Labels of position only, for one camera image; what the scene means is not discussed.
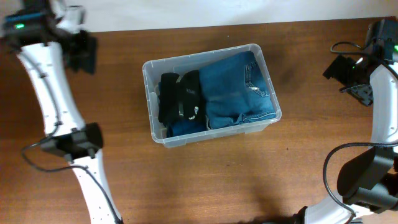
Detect black garment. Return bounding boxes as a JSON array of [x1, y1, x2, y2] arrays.
[[158, 70, 201, 125]]

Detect dark blue jeans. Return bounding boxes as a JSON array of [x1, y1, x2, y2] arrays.
[[198, 51, 276, 129]]

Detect blue shirt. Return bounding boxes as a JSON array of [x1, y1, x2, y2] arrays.
[[158, 82, 206, 138]]

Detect light blue denim jeans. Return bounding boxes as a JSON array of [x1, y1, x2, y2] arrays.
[[205, 115, 212, 131]]

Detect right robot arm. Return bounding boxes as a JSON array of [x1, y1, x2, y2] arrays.
[[287, 19, 397, 223]]

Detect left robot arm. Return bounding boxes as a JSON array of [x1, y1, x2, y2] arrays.
[[2, 1, 123, 223]]

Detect clear plastic storage bin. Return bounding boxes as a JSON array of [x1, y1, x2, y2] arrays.
[[142, 44, 282, 148]]

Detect left white camera box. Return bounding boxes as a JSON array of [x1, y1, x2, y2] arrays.
[[56, 6, 86, 34]]

